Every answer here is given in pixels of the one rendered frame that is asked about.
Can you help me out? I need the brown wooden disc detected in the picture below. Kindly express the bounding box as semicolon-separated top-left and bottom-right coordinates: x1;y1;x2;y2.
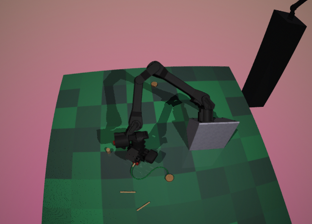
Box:
166;174;174;182
151;81;157;87

